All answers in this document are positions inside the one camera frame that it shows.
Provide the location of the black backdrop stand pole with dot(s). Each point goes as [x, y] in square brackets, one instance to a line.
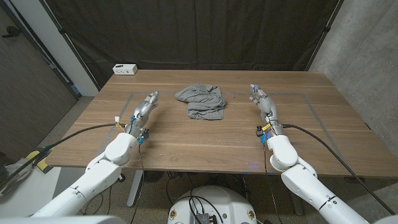
[325, 31]
[71, 43]

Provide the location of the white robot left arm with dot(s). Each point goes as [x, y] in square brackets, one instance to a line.
[93, 177]

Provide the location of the white table leg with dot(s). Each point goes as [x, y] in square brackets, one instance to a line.
[135, 186]

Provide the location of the grey tape rectangle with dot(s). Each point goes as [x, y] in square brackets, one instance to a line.
[267, 94]

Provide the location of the small grey electronics box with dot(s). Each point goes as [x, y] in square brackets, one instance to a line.
[203, 218]

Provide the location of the white floor board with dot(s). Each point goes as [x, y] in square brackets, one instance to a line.
[31, 186]

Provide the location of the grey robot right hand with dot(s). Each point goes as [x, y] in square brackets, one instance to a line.
[265, 107]

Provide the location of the white power strip box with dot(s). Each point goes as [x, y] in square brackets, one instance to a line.
[125, 69]

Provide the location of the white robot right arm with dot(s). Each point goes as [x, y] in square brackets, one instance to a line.
[304, 180]

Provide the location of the yellow and black floor tool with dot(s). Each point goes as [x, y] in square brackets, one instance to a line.
[38, 158]

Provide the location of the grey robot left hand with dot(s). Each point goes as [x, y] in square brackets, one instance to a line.
[143, 112]

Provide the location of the white robot chest rim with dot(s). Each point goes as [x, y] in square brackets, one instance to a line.
[62, 220]

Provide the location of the white robot torso base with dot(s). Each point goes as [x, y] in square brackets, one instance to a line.
[230, 202]

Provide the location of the grey sneaker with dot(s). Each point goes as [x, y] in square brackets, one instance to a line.
[15, 174]

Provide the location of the black power plug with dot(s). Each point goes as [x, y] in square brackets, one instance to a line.
[122, 178]

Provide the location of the black round floor fan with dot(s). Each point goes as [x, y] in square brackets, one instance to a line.
[152, 176]

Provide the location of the grey table leg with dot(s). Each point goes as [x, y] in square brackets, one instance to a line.
[297, 202]

